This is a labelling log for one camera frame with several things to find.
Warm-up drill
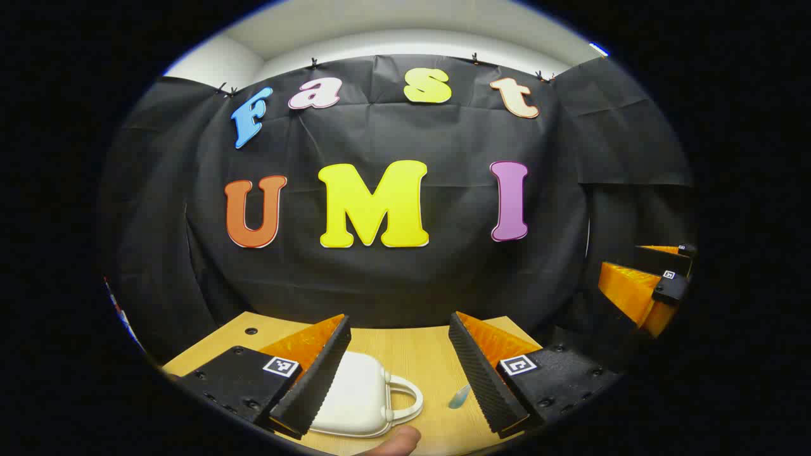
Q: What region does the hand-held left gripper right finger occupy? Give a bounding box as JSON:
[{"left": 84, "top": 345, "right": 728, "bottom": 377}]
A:
[{"left": 448, "top": 310, "right": 625, "bottom": 440}]

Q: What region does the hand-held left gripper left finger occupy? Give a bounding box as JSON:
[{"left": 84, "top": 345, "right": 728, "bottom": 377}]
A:
[{"left": 179, "top": 313, "right": 352, "bottom": 440}]

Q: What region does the white suitcase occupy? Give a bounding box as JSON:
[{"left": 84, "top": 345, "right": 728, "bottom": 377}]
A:
[{"left": 309, "top": 350, "right": 424, "bottom": 439}]

